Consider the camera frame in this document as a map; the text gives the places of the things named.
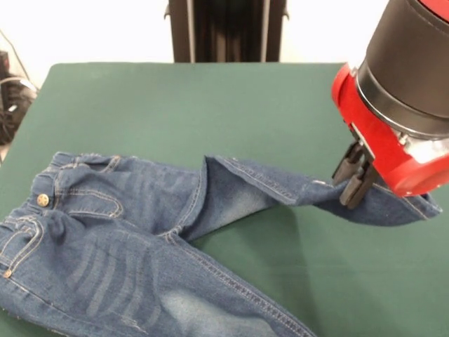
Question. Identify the dark green table cloth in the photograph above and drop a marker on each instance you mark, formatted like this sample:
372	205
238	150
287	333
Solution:
210	105

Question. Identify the black wheeled chair base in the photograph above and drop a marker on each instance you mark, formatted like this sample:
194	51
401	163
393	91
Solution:
10	102

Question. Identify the blue denim jeans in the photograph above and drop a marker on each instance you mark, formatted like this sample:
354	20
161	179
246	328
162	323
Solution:
122	245

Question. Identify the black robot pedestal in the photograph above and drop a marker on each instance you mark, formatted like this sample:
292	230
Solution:
228	31

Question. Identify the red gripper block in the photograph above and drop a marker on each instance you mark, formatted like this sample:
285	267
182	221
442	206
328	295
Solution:
382	147

